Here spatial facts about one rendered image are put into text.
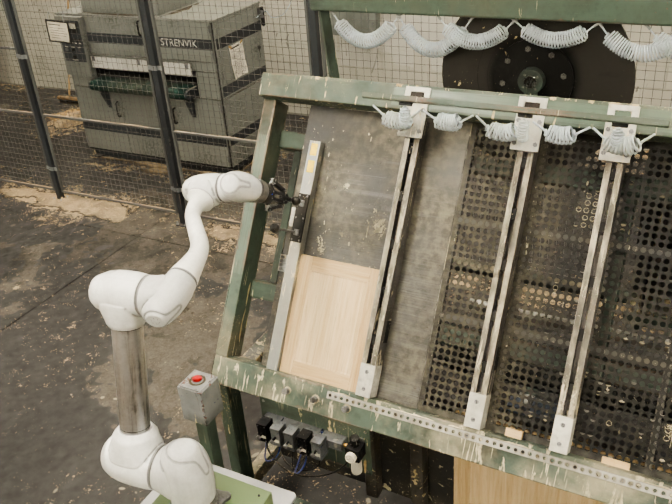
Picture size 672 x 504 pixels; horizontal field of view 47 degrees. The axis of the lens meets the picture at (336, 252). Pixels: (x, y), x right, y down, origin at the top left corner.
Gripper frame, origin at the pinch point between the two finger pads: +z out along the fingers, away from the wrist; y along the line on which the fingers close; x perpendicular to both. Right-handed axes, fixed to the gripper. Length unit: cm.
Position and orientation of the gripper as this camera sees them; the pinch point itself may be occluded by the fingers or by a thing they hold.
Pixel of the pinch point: (286, 199)
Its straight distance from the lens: 304.0
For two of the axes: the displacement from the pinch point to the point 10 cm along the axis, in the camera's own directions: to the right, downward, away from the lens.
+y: -1.9, 9.8, 0.1
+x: 8.8, 1.7, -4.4
